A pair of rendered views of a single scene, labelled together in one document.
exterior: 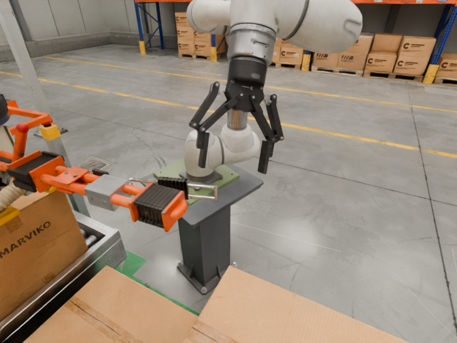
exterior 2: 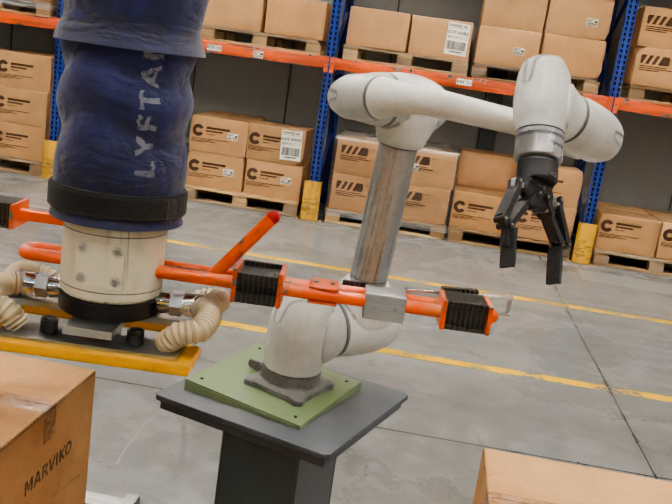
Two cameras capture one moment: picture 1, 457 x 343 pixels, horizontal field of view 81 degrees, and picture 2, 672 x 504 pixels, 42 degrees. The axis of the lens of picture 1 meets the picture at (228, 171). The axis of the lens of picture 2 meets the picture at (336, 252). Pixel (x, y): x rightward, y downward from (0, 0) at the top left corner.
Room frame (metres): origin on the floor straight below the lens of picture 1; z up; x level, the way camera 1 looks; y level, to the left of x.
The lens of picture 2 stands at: (-0.81, 0.88, 1.63)
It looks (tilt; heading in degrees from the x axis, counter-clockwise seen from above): 13 degrees down; 338
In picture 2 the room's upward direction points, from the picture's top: 8 degrees clockwise
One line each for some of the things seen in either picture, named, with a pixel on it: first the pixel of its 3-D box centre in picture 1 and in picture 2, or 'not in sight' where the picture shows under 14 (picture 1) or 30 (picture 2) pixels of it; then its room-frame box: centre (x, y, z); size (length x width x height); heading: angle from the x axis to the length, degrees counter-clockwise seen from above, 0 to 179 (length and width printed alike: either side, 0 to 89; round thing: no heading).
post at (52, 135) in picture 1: (75, 196); not in sight; (1.39, 1.01, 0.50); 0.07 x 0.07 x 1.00; 62
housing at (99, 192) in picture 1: (109, 192); (384, 303); (0.47, 0.27, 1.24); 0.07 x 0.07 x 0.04; 68
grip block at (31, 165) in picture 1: (39, 170); (259, 282); (0.55, 0.47, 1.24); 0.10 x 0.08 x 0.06; 158
